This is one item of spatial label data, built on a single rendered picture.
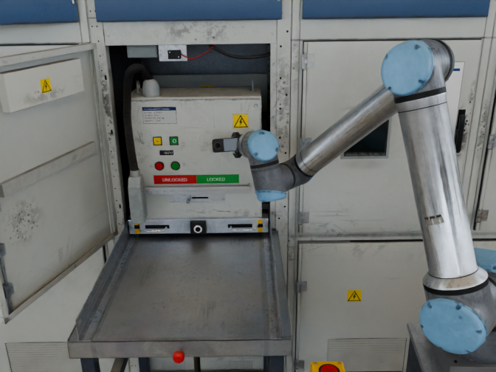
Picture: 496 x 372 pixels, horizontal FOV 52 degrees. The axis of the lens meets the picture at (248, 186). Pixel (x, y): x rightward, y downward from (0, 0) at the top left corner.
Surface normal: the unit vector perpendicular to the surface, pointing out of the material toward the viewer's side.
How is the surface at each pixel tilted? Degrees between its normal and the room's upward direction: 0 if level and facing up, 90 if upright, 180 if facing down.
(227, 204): 90
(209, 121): 90
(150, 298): 0
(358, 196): 90
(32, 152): 90
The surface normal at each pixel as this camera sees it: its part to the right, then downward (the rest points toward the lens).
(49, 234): 0.95, 0.10
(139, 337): -0.01, -0.93
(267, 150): 0.23, 0.00
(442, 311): -0.63, 0.33
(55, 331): 0.00, 0.36
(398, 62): -0.68, 0.12
